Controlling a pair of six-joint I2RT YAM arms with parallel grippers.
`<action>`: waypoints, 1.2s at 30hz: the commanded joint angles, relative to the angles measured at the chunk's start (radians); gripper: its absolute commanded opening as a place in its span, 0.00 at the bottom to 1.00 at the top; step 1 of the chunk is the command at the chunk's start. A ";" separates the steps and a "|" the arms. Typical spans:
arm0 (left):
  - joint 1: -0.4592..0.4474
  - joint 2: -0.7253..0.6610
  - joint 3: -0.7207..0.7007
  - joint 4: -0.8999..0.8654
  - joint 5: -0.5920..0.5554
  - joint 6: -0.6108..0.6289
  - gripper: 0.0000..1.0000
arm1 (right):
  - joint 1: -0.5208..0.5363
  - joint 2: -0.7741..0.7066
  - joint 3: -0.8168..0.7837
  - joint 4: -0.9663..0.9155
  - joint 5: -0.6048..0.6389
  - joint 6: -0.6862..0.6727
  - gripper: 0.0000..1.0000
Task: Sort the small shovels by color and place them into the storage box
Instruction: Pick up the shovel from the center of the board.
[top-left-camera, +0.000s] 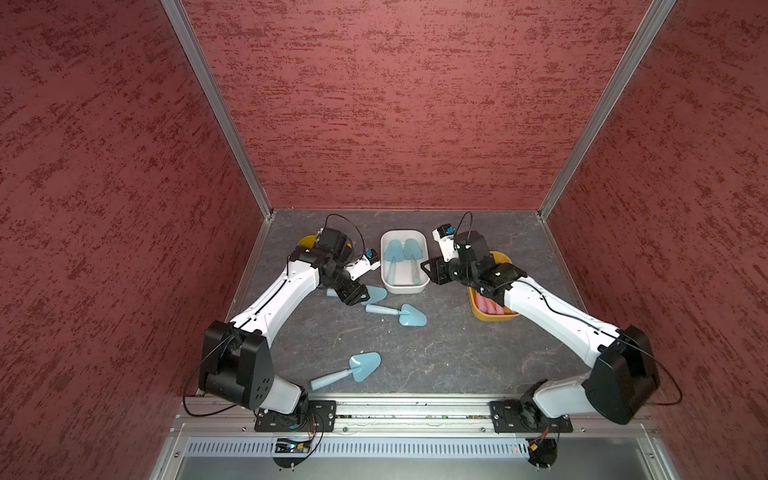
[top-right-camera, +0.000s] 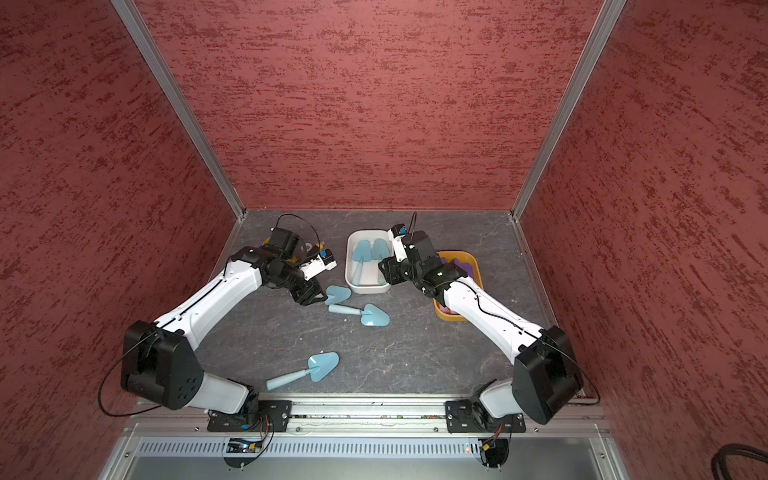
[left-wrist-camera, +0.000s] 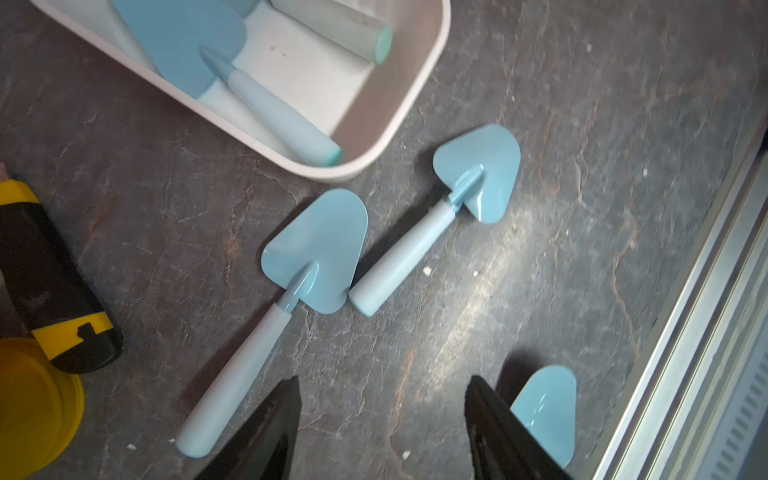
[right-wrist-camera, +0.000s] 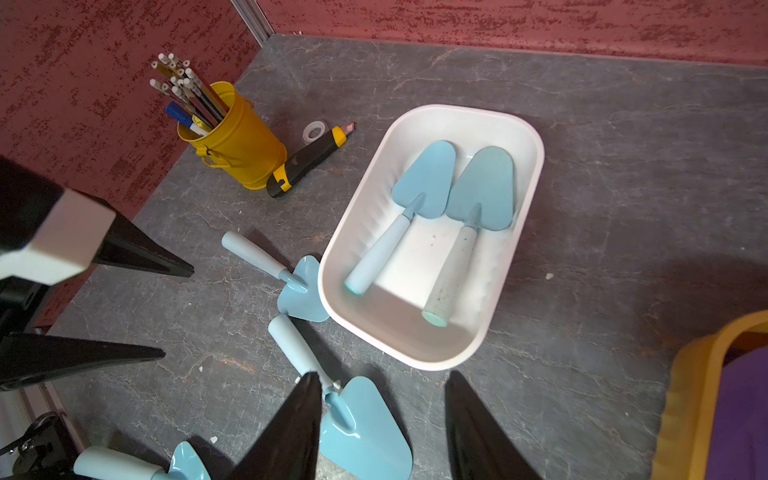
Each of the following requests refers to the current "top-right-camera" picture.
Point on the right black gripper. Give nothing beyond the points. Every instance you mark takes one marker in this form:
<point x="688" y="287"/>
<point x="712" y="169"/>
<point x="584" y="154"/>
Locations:
<point x="391" y="270"/>

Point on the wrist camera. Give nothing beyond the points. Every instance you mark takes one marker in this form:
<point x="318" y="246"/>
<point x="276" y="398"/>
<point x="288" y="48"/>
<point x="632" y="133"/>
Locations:
<point x="396" y="236"/>
<point x="323" y="261"/>

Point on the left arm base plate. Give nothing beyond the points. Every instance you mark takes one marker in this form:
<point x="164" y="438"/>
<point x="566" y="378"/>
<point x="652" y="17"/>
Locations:
<point x="255" y="416"/>

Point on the purple shovel small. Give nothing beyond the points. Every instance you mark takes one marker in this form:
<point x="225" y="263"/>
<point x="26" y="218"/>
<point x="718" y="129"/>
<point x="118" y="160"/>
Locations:
<point x="468" y="267"/>

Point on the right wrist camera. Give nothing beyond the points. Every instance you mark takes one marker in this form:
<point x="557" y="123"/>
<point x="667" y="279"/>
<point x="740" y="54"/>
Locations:
<point x="396" y="236"/>

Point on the yellow storage box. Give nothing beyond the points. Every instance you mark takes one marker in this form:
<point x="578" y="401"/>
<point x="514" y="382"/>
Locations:
<point x="442" y="312"/>

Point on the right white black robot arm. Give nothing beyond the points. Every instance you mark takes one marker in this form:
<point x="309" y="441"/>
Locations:
<point x="545" y="376"/>

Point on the light blue shovel back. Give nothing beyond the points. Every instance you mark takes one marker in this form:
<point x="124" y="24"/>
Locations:
<point x="337" y="294"/>

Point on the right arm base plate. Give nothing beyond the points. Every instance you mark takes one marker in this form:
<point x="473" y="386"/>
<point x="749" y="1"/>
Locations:
<point x="485" y="417"/>

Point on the light blue shovel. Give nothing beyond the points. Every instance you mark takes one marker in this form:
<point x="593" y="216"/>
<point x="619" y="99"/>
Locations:
<point x="380" y="251"/>
<point x="361" y="255"/>
<point x="371" y="315"/>
<point x="337" y="294"/>
<point x="318" y="367"/>

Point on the white storage box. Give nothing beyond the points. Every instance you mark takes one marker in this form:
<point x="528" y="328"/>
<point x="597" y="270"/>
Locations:
<point x="364" y="278"/>

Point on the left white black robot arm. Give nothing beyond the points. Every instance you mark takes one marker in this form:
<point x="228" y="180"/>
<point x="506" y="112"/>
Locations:
<point x="159" y="362"/>

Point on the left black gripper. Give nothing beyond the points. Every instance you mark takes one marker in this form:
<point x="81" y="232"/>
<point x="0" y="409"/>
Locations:
<point x="305" y="294"/>

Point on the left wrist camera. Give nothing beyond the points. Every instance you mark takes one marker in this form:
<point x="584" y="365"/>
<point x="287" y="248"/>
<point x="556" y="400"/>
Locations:
<point x="323" y="261"/>

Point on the aluminium front rail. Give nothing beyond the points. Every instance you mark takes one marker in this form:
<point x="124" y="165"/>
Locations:
<point x="372" y="415"/>

